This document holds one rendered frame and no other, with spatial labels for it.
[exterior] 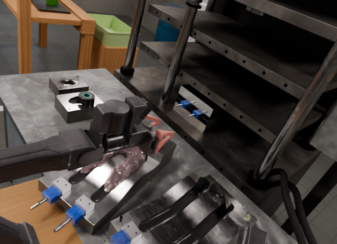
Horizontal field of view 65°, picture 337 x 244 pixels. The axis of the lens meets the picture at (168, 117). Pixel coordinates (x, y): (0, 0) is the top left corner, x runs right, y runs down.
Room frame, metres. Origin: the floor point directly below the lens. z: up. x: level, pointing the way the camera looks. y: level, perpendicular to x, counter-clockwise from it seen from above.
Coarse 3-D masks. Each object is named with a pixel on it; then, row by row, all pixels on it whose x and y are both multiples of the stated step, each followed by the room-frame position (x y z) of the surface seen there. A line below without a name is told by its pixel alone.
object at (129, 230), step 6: (132, 222) 0.50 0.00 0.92; (126, 228) 0.47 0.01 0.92; (132, 228) 0.48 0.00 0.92; (114, 234) 0.45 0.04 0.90; (120, 234) 0.46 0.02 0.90; (126, 234) 0.46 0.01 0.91; (132, 234) 0.46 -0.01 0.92; (138, 234) 0.47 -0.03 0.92; (114, 240) 0.43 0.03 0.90; (120, 240) 0.44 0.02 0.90; (126, 240) 0.44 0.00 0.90; (132, 240) 0.45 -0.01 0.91
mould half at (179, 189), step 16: (192, 176) 0.75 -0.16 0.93; (208, 176) 0.87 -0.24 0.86; (176, 192) 0.68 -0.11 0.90; (208, 192) 0.70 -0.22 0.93; (224, 192) 0.81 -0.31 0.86; (144, 208) 0.58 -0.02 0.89; (160, 208) 0.61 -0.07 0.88; (192, 208) 0.63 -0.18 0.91; (208, 208) 0.64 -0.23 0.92; (240, 208) 0.75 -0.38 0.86; (112, 224) 0.49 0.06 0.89; (160, 224) 0.54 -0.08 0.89; (176, 224) 0.57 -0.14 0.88; (192, 224) 0.58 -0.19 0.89; (224, 224) 0.59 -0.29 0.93; (240, 224) 0.60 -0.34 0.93; (144, 240) 0.47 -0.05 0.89; (160, 240) 0.49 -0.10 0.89; (176, 240) 0.51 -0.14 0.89; (208, 240) 0.54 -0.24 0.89; (224, 240) 0.54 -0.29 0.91
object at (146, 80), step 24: (120, 72) 1.73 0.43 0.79; (144, 72) 1.87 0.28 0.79; (144, 96) 1.51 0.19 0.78; (168, 120) 1.35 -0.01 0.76; (192, 144) 1.21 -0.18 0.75; (216, 144) 1.24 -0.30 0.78; (240, 144) 1.32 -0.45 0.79; (264, 144) 1.40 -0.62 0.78; (288, 144) 1.50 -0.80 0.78; (216, 168) 1.09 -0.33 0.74; (240, 168) 1.09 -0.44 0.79; (288, 168) 1.24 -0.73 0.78; (264, 192) 0.97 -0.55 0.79
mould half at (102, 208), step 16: (176, 144) 0.95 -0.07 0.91; (112, 160) 0.74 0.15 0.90; (160, 160) 0.84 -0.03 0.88; (48, 176) 0.61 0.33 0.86; (64, 176) 0.63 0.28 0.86; (96, 176) 0.67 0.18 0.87; (128, 176) 0.69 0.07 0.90; (144, 176) 0.73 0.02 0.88; (80, 192) 0.59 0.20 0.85; (112, 192) 0.62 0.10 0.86; (128, 192) 0.65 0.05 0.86; (64, 208) 0.54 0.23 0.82; (96, 208) 0.55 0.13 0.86; (112, 208) 0.57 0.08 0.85; (80, 224) 0.51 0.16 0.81; (96, 224) 0.50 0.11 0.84
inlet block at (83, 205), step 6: (78, 198) 0.54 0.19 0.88; (84, 198) 0.55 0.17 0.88; (78, 204) 0.53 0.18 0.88; (84, 204) 0.53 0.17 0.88; (90, 204) 0.54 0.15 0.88; (72, 210) 0.50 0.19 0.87; (78, 210) 0.51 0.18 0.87; (84, 210) 0.52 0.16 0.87; (90, 210) 0.53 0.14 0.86; (66, 216) 0.49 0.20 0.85; (72, 216) 0.49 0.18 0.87; (78, 216) 0.49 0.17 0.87; (66, 222) 0.47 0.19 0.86; (72, 222) 0.48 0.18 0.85; (54, 228) 0.44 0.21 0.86; (60, 228) 0.45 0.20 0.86
